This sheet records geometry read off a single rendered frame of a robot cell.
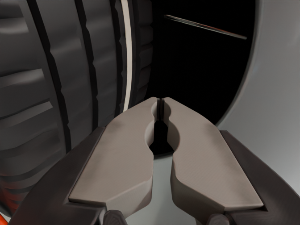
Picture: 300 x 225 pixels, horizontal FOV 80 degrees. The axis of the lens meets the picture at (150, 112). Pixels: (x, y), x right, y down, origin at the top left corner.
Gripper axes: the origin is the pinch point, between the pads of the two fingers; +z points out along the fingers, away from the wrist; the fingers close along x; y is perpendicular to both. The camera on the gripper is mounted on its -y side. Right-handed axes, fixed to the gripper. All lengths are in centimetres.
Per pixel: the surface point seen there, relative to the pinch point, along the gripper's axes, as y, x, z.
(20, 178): 7.7, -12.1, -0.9
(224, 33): 3, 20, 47
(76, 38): -3.0, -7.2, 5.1
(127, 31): -2.7, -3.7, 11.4
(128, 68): 1.7, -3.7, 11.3
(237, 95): 9.1, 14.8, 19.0
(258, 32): -1.7, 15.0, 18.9
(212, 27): 2, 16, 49
